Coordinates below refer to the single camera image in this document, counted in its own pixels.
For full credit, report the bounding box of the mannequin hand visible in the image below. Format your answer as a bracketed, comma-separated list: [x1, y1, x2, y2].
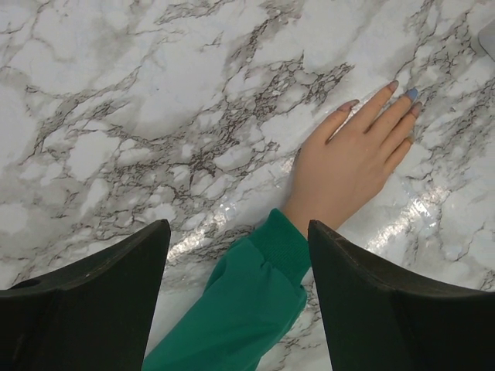
[282, 80, 422, 235]

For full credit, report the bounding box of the green jacket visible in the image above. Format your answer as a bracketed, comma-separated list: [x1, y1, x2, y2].
[142, 209, 311, 370]

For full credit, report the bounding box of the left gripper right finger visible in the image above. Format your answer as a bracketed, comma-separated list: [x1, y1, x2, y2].
[308, 220, 494, 370]

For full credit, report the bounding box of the white organizer tray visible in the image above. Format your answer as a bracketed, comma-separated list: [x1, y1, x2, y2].
[478, 19, 495, 60]

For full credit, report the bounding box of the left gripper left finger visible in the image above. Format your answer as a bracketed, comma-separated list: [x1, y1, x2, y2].
[1, 220, 171, 370]

